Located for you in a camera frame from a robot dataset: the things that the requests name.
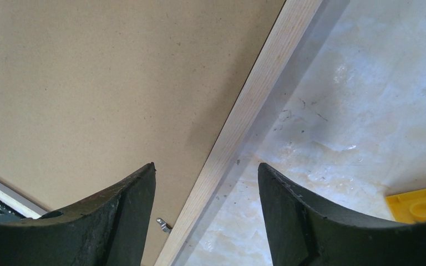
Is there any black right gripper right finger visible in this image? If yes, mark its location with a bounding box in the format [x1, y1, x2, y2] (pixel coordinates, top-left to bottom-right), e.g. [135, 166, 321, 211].
[258, 163, 426, 265]

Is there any white wooden picture frame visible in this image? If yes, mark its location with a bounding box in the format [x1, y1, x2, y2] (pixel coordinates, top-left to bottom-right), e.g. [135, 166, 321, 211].
[0, 0, 326, 266]

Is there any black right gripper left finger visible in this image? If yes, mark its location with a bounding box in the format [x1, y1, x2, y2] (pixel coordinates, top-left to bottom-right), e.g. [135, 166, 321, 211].
[0, 163, 156, 265]

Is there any yellow green toy window block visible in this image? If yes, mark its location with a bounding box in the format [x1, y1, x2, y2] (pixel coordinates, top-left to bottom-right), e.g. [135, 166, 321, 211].
[385, 188, 426, 224]

